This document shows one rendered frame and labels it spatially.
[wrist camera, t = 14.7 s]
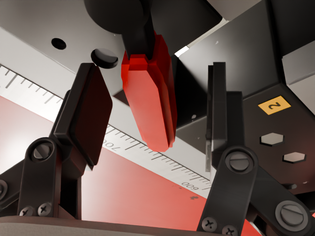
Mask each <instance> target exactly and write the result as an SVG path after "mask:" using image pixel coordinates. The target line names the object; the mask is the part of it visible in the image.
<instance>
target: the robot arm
mask: <svg viewBox="0 0 315 236"><path fill-rule="evenodd" d="M112 108H113V101H112V98H111V96H110V93H109V91H108V88H107V86H106V83H105V81H104V78H103V76H102V74H101V71H100V69H99V66H96V65H95V64H94V63H81V64H80V67H79V69H78V72H77V74H76V77H75V80H74V82H73V85H72V87H71V89H69V90H68V91H67V92H66V94H65V96H64V99H63V101H62V104H61V106H60V109H59V112H58V114H57V117H56V119H55V122H54V124H53V126H52V129H51V131H50V134H49V136H48V137H41V138H38V139H36V140H35V141H33V142H32V143H31V144H30V145H29V146H28V148H27V149H26V152H25V158H24V159H23V160H21V161H20V162H18V163H17V164H15V165H14V166H12V167H11V168H9V169H8V170H6V171H4V172H3V173H1V174H0V236H241V233H242V229H243V225H244V221H245V219H246V220H247V221H248V222H249V223H250V224H251V225H252V226H253V227H254V228H255V229H256V230H257V231H258V232H259V233H260V234H261V235H262V236H315V217H313V216H312V215H311V213H310V211H309V209H308V208H307V207H306V206H305V205H304V203H302V202H301V201H300V200H299V199H298V198H297V197H295V196H294V195H293V194H292V193H291V192H289V191H288V190H287V189H286V188H285V187H284V186H282V185H281V184H280V183H279V182H278V181H277V180H276V179H275V178H273V177H272V176H271V175H270V174H269V173H268V172H266V171H265V170H264V169H263V168H262V167H260V166H259V160H258V157H257V155H256V154H255V152H254V151H253V150H251V149H250V148H248V147H246V143H245V128H244V113H243V98H242V91H226V63H225V62H213V65H208V94H207V128H206V163H205V172H210V184H211V188H210V192H209V194H208V197H207V200H206V203H205V206H204V209H203V212H202V215H201V218H200V221H199V224H198V227H197V230H196V231H191V230H181V229H168V228H159V227H149V226H140V225H130V224H120V223H109V222H99V221H84V220H82V176H83V175H84V172H85V171H93V168H94V165H97V163H98V160H99V156H100V153H101V149H102V145H103V142H104V138H105V134H106V130H107V126H108V123H109V119H110V115H111V112H112Z"/></svg>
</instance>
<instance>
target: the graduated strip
mask: <svg viewBox="0 0 315 236"><path fill-rule="evenodd" d="M0 96H2V97H4V98H6V99H8V100H10V101H12V102H14V103H16V104H18V105H20V106H22V107H24V108H26V109H28V110H30V111H32V112H34V113H36V114H38V115H40V116H42V117H44V118H46V119H48V120H50V121H52V122H55V119H56V117H57V114H58V112H59V109H60V106H61V104H62V101H63V100H62V99H60V98H58V97H57V96H55V95H53V94H51V93H50V92H48V91H46V90H44V89H42V88H41V87H39V86H37V85H35V84H33V83H32V82H30V81H28V80H26V79H24V78H23V77H21V76H19V75H17V74H15V73H13V72H12V71H10V70H8V69H6V68H4V67H3V66H1V65H0ZM102 147H104V148H106V149H108V150H110V151H112V152H114V153H116V154H118V155H120V156H122V157H124V158H126V159H128V160H130V161H132V162H134V163H136V164H138V165H140V166H142V167H144V168H146V169H148V170H150V171H152V172H154V173H156V174H158V175H160V176H162V177H164V178H166V179H168V180H170V181H172V182H174V183H176V184H178V185H180V186H182V187H184V188H186V189H188V190H190V191H192V192H194V193H196V194H198V195H200V196H202V197H204V198H206V199H207V197H208V194H209V192H210V188H211V184H210V181H208V180H207V179H205V178H203V177H201V176H199V175H198V174H195V173H194V172H192V171H190V170H188V169H187V168H185V167H183V166H181V165H179V164H178V163H176V162H174V161H172V160H170V159H169V158H167V157H165V156H163V155H161V154H160V153H158V152H154V151H152V150H151V149H149V148H148V147H147V146H145V145H143V144H142V143H140V142H138V141H136V140H134V139H132V138H131V137H129V136H127V135H125V134H123V133H122V132H120V131H118V130H116V129H114V128H113V127H111V126H109V125H108V126H107V130H106V134H105V138H104V142H103V145H102Z"/></svg>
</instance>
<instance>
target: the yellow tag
mask: <svg viewBox="0 0 315 236"><path fill-rule="evenodd" d="M258 106H259V107H260V108H262V109H263V110H264V111H265V112H266V113H267V114H268V115H270V114H272V113H275V112H277V111H280V110H283V109H285V108H288V107H291V105H290V104H289V103H288V102H287V101H286V100H285V99H284V98H283V97H282V96H279V97H276V98H274V99H272V100H269V101H267V102H264V103H262V104H260V105H258Z"/></svg>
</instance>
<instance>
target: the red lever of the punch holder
mask: <svg viewBox="0 0 315 236"><path fill-rule="evenodd" d="M152 1H153V0H84V4H85V8H86V10H87V12H88V14H89V16H90V17H91V19H92V20H93V21H94V22H95V23H96V24H97V25H98V26H100V27H101V28H103V29H105V30H107V31H109V32H112V33H115V34H121V37H122V40H123V44H124V47H125V53H124V57H123V61H122V64H121V78H122V81H123V86H122V87H123V90H124V92H125V95H126V98H127V101H128V103H129V106H130V109H131V111H132V113H133V116H134V119H135V122H136V124H137V127H138V130H139V132H140V135H141V138H142V140H143V141H144V142H146V143H147V146H148V148H149V149H151V150H152V151H154V152H165V151H166V150H168V149H169V148H172V147H173V143H174V142H175V134H176V125H177V107H176V98H175V90H174V81H173V69H172V60H171V57H170V55H169V53H168V47H167V45H166V43H165V41H164V39H163V37H162V35H157V34H156V32H155V30H154V28H153V23H152V17H151V12H150V10H151V5H152Z"/></svg>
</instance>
